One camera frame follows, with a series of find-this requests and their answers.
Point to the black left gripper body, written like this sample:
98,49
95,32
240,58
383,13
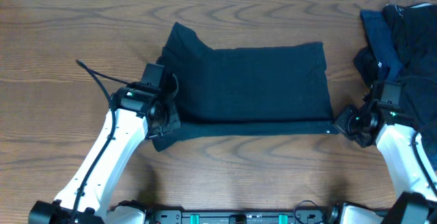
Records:
169,106

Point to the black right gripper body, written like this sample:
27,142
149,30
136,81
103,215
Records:
346,125

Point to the black nike t-shirt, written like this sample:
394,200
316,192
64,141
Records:
265,91

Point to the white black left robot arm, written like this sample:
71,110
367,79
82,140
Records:
136,113

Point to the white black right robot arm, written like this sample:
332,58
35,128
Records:
411,173

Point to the navy blue garment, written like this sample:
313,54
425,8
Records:
379,37

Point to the black garment pile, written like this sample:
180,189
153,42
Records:
414,36

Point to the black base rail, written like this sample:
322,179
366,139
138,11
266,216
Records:
304,216

